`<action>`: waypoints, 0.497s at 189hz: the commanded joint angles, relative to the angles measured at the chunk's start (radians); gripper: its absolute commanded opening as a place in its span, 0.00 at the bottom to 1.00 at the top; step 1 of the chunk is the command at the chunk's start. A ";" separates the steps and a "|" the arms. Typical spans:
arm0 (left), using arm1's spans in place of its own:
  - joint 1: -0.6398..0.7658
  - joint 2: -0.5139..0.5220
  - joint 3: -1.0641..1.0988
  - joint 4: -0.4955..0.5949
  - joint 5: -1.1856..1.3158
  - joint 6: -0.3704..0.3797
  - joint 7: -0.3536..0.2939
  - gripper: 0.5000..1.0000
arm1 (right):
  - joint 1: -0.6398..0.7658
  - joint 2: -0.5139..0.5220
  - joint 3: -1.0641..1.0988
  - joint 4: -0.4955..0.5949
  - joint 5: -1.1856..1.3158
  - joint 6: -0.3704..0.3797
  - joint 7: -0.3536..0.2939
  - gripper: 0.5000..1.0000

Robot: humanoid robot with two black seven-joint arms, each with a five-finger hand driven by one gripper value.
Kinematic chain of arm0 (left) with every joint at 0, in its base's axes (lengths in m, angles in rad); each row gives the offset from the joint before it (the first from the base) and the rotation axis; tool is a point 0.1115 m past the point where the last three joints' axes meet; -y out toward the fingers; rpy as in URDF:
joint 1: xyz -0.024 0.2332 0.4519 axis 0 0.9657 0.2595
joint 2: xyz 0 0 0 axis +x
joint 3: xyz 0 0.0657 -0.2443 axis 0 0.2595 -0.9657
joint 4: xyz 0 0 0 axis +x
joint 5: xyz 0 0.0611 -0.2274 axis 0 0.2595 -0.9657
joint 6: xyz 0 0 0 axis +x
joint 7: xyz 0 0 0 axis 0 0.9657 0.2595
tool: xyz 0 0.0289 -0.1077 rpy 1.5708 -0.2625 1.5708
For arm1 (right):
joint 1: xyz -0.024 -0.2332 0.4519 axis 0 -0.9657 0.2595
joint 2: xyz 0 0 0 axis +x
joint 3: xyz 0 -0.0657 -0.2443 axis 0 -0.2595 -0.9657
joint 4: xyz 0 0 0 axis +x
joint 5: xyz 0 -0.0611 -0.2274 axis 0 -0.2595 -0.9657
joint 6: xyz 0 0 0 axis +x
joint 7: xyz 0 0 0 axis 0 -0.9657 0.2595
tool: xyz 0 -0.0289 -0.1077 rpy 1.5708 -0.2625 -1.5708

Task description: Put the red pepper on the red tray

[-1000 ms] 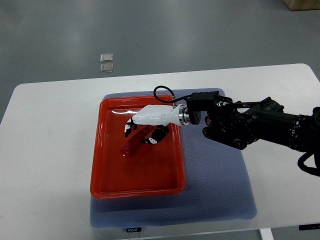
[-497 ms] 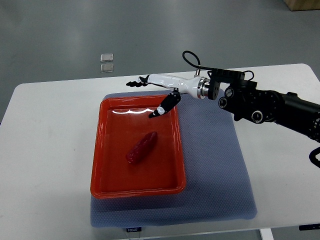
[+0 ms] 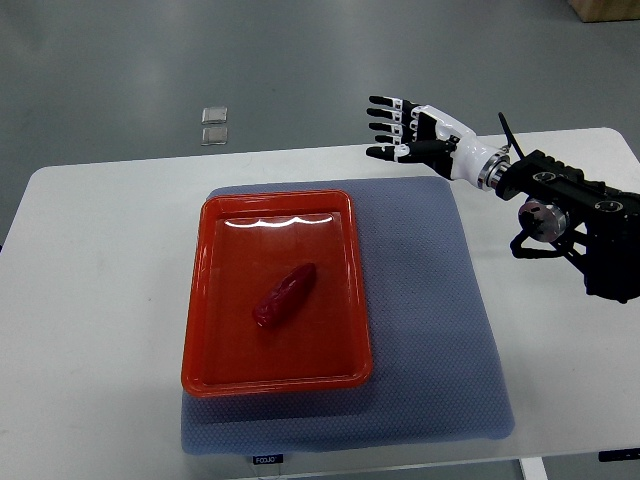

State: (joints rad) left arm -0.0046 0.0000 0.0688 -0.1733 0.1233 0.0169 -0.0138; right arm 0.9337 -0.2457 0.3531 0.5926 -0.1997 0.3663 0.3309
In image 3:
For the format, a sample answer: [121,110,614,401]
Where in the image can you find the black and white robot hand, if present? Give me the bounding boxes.
[366,95,510,190]

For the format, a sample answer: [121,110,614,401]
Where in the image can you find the red pepper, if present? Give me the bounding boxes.
[252,263,317,328]

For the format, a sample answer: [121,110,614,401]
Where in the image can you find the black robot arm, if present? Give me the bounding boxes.
[495,113,639,304]

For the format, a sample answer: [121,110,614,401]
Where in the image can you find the red plastic tray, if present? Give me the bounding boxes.
[181,190,373,398]

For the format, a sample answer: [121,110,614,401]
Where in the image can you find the cardboard box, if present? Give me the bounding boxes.
[568,0,639,23]

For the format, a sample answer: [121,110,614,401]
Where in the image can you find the upper silver floor plate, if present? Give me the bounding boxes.
[201,106,228,125]

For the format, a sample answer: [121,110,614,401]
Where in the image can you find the blue-grey mesh mat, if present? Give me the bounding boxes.
[181,177,514,455]

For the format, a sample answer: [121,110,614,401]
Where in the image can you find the white table leg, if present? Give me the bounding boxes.
[519,457,549,480]

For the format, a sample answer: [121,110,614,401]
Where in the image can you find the black table label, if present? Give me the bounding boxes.
[252,454,284,466]

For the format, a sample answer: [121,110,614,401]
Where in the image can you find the black table control panel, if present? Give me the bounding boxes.
[598,448,640,463]

